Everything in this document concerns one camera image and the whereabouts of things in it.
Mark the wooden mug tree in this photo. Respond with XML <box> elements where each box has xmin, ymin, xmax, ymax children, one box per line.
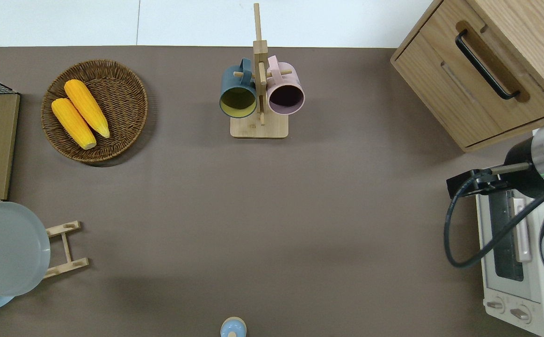
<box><xmin>230</xmin><ymin>2</ymin><xmax>290</xmax><ymax>139</ymax></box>

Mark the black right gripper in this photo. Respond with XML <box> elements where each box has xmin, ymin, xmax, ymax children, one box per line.
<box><xmin>446</xmin><ymin>138</ymin><xmax>544</xmax><ymax>200</ymax></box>

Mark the gray plate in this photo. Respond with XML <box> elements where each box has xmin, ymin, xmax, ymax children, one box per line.
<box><xmin>0</xmin><ymin>201</ymin><xmax>52</xmax><ymax>297</ymax></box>

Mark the dark blue mug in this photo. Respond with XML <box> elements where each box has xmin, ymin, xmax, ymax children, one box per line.
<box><xmin>219</xmin><ymin>58</ymin><xmax>258</xmax><ymax>119</ymax></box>

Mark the white toaster oven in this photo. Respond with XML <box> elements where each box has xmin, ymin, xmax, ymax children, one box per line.
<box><xmin>475</xmin><ymin>189</ymin><xmax>544</xmax><ymax>337</ymax></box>

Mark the low wooden plate rack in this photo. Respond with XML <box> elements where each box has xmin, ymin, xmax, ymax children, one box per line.
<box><xmin>42</xmin><ymin>220</ymin><xmax>90</xmax><ymax>280</ymax></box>

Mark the brown table mat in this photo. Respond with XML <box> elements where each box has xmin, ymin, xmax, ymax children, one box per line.
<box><xmin>0</xmin><ymin>45</ymin><xmax>544</xmax><ymax>337</ymax></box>

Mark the pink mug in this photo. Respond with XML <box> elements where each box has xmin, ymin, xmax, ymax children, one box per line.
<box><xmin>266</xmin><ymin>55</ymin><xmax>306</xmax><ymax>116</ymax></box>

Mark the blue service bell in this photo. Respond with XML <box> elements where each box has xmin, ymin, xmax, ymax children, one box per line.
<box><xmin>219</xmin><ymin>316</ymin><xmax>247</xmax><ymax>337</ymax></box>

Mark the light wooden cabinet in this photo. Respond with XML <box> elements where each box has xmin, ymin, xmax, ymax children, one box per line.
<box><xmin>390</xmin><ymin>0</ymin><xmax>544</xmax><ymax>153</ymax></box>

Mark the yellow corn cob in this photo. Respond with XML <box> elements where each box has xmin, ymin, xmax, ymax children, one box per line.
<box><xmin>51</xmin><ymin>97</ymin><xmax>98</xmax><ymax>151</ymax></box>
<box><xmin>64</xmin><ymin>79</ymin><xmax>111</xmax><ymax>139</ymax></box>

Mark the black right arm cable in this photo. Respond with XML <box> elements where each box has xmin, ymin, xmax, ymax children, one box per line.
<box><xmin>443</xmin><ymin>161</ymin><xmax>544</xmax><ymax>269</ymax></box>

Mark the black cabinet handle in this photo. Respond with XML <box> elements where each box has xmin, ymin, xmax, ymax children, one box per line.
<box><xmin>455</xmin><ymin>29</ymin><xmax>522</xmax><ymax>101</ymax></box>

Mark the brown wicker basket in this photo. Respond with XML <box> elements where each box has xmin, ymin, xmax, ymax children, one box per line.
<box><xmin>41</xmin><ymin>59</ymin><xmax>149</xmax><ymax>163</ymax></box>

